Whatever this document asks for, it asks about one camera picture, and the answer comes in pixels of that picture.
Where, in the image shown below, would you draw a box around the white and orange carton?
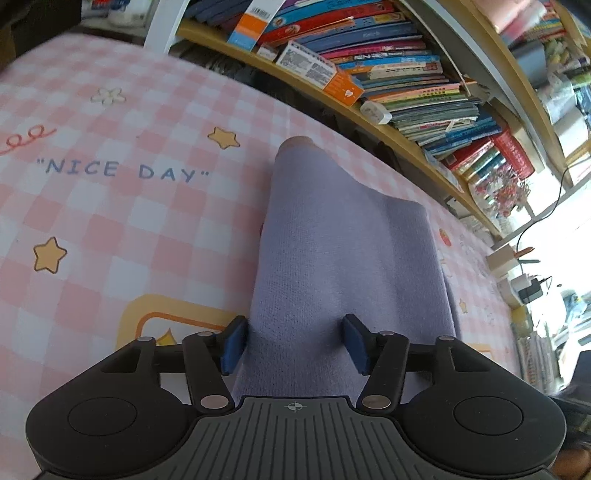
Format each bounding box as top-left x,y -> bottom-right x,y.
228,0 -> 284,49

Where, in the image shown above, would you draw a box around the row of colourful books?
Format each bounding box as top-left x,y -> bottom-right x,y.
185,0 -> 539,217

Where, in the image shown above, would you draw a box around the pink container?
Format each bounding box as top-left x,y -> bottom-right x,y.
480,0 -> 548,35

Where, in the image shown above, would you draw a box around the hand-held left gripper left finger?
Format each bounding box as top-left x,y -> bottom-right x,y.
99,315 -> 247,412

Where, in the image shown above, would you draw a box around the pink checked printed tablecloth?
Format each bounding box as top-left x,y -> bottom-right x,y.
0,32 -> 527,480

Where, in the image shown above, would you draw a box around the small white block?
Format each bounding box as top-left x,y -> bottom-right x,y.
359,99 -> 393,125

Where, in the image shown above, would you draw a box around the flat white and orange box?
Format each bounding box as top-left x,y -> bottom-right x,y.
276,41 -> 365,106

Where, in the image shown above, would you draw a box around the black cable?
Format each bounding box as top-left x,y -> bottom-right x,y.
516,164 -> 575,261

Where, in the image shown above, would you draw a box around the wooden bookshelf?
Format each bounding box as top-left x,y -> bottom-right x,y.
143,0 -> 591,241

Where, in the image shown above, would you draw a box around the white desk box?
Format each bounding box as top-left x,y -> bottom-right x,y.
487,244 -> 525,278

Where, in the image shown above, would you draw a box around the pink and purple knit sweater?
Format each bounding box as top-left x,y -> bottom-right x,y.
231,136 -> 460,402

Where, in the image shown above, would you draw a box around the black power adapter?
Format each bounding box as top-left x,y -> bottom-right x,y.
519,276 -> 554,303

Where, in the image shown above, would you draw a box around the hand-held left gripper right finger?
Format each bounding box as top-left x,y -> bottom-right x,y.
342,314 -> 485,412

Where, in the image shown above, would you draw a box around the group of thin colourful booklets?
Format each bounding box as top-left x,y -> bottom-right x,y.
499,0 -> 591,153

